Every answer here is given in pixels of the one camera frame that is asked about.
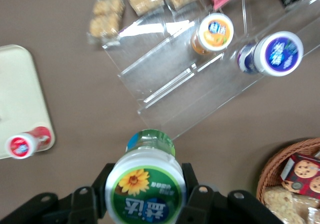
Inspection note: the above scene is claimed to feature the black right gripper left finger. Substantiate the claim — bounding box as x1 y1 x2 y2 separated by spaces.
0 162 117 224

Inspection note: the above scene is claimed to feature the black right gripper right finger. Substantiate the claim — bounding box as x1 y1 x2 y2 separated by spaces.
181 161 283 224

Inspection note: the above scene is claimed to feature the green gum bottle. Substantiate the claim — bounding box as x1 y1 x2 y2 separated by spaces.
104 128 187 224

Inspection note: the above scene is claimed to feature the red gum bottle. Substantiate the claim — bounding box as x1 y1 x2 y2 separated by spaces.
4 126 54 160

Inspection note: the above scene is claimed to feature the beige plastic tray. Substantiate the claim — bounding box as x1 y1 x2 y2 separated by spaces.
0 44 57 160

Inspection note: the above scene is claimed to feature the blue gum bottle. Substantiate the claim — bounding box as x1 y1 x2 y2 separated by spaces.
236 30 305 78

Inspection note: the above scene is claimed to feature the orange gum bottle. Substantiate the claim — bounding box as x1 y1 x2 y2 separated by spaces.
190 12 235 56

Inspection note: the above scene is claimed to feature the clear puffed rice snack pack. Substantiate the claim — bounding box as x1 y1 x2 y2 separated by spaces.
305 201 320 224
263 185 307 224

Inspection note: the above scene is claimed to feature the round brown wicker basket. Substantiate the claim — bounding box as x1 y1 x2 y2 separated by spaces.
256 137 320 224

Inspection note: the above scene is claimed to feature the red cookie box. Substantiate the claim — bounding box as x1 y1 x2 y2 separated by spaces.
279 152 320 198

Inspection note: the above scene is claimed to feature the clear acrylic step stand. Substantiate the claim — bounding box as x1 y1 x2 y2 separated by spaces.
101 0 320 141

